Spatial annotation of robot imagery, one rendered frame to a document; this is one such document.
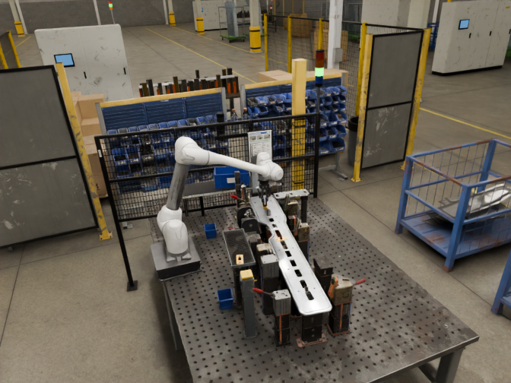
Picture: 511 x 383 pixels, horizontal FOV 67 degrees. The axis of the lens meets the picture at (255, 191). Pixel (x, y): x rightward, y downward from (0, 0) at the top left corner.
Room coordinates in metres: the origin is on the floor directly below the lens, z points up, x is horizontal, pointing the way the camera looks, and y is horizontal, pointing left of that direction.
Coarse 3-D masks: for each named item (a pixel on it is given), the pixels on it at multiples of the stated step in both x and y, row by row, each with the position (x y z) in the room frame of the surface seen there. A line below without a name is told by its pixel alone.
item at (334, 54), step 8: (336, 0) 7.22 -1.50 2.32; (336, 8) 7.20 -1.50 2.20; (336, 16) 7.20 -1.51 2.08; (336, 24) 7.20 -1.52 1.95; (336, 32) 7.23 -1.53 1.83; (328, 40) 7.34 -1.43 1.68; (336, 40) 7.24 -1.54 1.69; (328, 48) 7.33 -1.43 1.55; (336, 48) 7.24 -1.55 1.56; (328, 56) 7.32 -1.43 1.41; (336, 56) 7.13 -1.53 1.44; (328, 64) 7.31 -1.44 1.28; (336, 64) 7.25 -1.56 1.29
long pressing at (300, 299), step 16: (256, 208) 2.66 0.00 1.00; (272, 208) 2.65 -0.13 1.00; (272, 240) 2.21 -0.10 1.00; (288, 240) 2.21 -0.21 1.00; (304, 256) 2.03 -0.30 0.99; (288, 272) 1.87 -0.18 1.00; (304, 272) 1.86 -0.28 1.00; (288, 288) 1.73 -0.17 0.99; (304, 288) 1.72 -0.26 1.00; (320, 288) 1.72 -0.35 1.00; (304, 304) 1.59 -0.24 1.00; (320, 304) 1.59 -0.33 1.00
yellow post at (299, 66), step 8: (296, 64) 3.34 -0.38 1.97; (304, 64) 3.35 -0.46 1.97; (296, 72) 3.34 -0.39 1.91; (304, 72) 3.35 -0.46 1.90; (296, 80) 3.34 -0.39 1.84; (304, 80) 3.35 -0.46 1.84; (296, 88) 3.34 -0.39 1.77; (304, 88) 3.35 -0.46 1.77; (296, 96) 3.34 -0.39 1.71; (304, 96) 3.36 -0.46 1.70; (296, 104) 3.34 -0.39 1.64; (304, 104) 3.36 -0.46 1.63; (296, 112) 3.34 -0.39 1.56; (304, 112) 3.35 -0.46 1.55; (296, 120) 3.34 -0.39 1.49; (304, 120) 3.36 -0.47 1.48; (296, 128) 3.34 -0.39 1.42; (304, 128) 3.36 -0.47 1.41; (296, 136) 3.34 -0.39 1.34; (304, 136) 3.36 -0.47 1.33; (304, 144) 3.36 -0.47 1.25; (296, 152) 3.34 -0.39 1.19; (304, 152) 3.36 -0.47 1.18; (296, 168) 3.34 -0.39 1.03; (296, 176) 3.34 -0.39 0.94; (296, 184) 3.34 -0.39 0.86
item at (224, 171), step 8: (216, 168) 3.15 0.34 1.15; (224, 168) 3.15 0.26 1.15; (232, 168) 3.15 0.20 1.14; (216, 176) 2.99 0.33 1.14; (224, 176) 2.99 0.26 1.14; (232, 176) 2.99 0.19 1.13; (240, 176) 3.00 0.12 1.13; (248, 176) 3.00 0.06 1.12; (216, 184) 2.99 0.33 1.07; (224, 184) 2.99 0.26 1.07; (232, 184) 2.99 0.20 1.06; (240, 184) 3.00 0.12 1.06; (248, 184) 3.00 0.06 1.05
